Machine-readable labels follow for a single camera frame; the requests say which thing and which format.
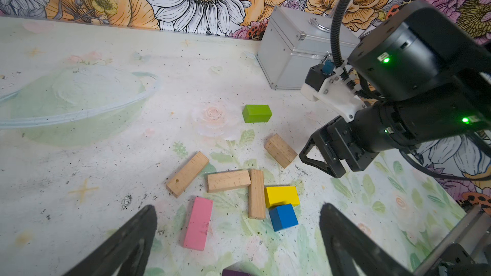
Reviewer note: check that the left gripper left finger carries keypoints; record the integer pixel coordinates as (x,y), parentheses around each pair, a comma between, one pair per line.
(126,252)

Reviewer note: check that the aluminium front rail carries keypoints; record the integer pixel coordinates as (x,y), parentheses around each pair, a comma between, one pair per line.
(464,251)

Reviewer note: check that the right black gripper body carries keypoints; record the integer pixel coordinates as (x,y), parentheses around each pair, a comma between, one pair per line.
(333,143)

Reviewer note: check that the yellow wood block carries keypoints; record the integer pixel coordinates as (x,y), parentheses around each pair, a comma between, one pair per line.
(281,195)

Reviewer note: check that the blue wood block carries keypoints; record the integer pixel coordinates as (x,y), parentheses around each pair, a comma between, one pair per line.
(283,217)

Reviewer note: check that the pink wood block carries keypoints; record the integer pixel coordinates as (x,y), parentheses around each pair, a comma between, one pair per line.
(199,222)

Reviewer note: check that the natural wood block with hole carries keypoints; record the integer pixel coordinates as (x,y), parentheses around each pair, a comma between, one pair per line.
(187,174)

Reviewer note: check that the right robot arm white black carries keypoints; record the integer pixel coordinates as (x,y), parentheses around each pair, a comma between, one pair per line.
(414,79)

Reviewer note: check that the purple wood block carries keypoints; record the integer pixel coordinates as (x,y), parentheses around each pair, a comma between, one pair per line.
(227,272)

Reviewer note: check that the green wood block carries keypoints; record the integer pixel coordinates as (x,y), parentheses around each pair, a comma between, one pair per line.
(256,113)

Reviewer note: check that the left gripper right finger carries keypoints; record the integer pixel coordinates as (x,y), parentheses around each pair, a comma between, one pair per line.
(347,247)

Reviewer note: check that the silver aluminium case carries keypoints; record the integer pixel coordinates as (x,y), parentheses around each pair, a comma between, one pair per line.
(293,42)

